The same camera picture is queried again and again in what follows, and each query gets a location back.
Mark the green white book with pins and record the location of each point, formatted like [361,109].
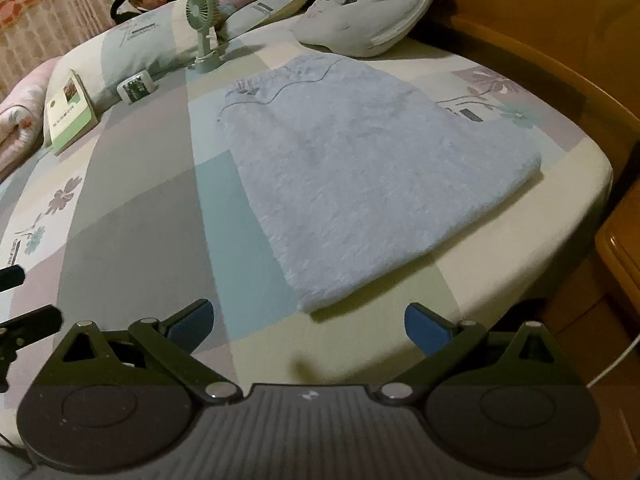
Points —
[70,115]

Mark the wooden bedside table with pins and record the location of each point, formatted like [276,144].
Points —
[620,245]

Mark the pink folded quilt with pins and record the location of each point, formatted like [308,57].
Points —
[20,120]

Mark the grey plush neck pillow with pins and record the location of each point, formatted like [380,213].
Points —
[370,15]

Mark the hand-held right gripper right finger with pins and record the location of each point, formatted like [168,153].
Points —
[425,325]

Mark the pink patterned curtain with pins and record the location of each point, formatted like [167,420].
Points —
[50,10]

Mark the grey sweatpants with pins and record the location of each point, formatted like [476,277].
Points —
[360,160]

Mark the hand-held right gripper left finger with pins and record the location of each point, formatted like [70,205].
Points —
[192,322]

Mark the green handheld fan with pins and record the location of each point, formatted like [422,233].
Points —
[205,10]

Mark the checkered pillow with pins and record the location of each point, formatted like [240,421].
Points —
[150,50]

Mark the wooden bed headboard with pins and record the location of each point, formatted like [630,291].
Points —
[550,20]

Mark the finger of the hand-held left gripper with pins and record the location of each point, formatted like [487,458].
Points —
[30,327]
[12,277]

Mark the small printed tissue pack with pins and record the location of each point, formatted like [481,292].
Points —
[136,87]

